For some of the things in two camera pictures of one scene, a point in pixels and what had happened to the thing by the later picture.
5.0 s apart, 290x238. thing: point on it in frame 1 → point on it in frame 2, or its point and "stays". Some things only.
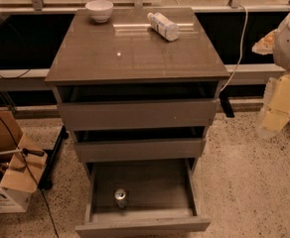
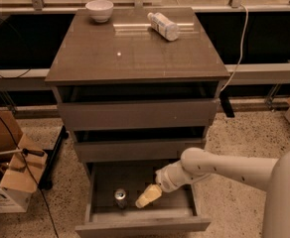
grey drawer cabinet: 139,106 stays
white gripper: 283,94 → 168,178
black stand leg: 46,179 stays
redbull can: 120,197 stays
